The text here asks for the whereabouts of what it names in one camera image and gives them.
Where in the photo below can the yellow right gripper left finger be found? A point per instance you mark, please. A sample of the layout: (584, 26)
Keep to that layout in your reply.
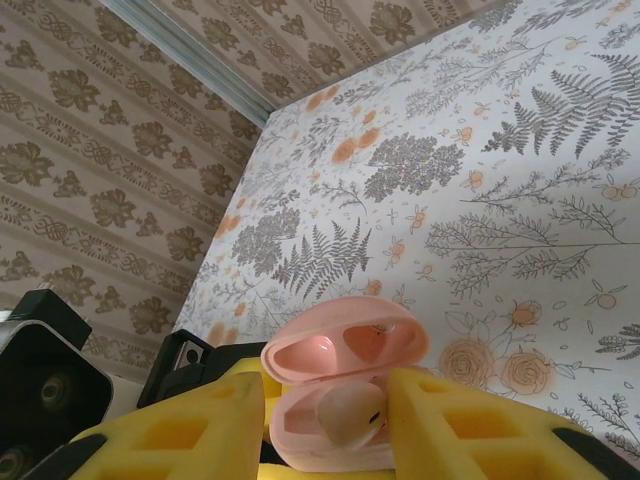
(190, 440)

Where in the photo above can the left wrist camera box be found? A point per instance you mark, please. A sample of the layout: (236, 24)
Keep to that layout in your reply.
(50, 390)

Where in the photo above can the pink clamshell charging case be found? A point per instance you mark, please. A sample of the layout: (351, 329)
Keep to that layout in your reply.
(310, 350)

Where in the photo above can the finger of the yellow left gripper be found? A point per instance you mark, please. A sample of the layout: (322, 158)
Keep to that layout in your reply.
(325, 476)
(245, 367)

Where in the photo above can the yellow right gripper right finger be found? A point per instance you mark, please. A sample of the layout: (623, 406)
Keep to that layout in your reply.
(475, 440)

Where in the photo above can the pale bean-shaped earbud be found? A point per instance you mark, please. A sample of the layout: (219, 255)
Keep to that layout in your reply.
(345, 415)

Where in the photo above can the floral patterned tablecloth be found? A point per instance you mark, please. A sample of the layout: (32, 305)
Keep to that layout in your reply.
(500, 250)

